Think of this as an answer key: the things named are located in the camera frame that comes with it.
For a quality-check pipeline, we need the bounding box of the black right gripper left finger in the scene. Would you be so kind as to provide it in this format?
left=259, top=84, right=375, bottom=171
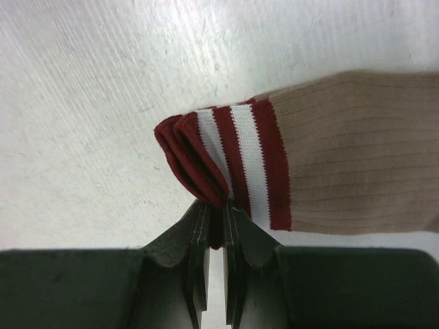
left=1, top=201, right=211, bottom=328

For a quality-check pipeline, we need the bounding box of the tan sock with striped cuff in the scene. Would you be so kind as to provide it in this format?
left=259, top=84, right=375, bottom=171
left=154, top=71, right=438, bottom=235

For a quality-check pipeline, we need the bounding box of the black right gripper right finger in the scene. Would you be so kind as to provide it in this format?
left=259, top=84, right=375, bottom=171
left=222, top=202, right=438, bottom=328

